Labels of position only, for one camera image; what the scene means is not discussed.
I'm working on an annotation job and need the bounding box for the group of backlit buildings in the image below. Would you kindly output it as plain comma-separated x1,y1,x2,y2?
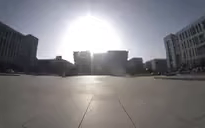
36,49,169,77

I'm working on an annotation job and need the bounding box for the grey paved plaza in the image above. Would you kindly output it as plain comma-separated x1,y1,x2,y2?
0,74,205,128

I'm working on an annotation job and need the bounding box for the white multi-storey building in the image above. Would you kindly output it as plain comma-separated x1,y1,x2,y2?
163,14,205,73

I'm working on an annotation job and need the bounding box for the dark large building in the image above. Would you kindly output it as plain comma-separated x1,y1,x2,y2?
0,15,40,74

